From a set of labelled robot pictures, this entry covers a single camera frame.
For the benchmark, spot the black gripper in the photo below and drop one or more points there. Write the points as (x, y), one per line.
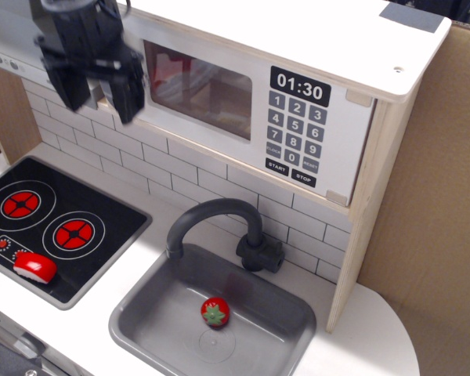
(117, 66)

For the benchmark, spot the white toy microwave door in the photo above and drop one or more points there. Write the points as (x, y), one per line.
(250, 108)

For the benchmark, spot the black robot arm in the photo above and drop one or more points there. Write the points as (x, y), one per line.
(87, 43)

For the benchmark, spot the white wooden microwave cabinet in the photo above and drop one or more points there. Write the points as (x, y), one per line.
(359, 62)

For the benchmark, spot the grey range hood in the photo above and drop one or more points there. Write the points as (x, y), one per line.
(21, 22)

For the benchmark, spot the black toy stovetop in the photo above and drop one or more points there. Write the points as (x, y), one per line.
(78, 227)

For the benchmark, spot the red white toy sushi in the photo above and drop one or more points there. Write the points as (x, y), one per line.
(35, 267)

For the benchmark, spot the red toy strawberry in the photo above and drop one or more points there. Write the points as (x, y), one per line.
(215, 312)

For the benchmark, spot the grey plastic sink basin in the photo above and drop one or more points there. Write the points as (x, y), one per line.
(159, 320)

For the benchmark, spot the brown cardboard panel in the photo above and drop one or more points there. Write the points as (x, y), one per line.
(418, 258)

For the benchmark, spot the grey oven front handle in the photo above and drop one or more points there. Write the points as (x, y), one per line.
(22, 353)

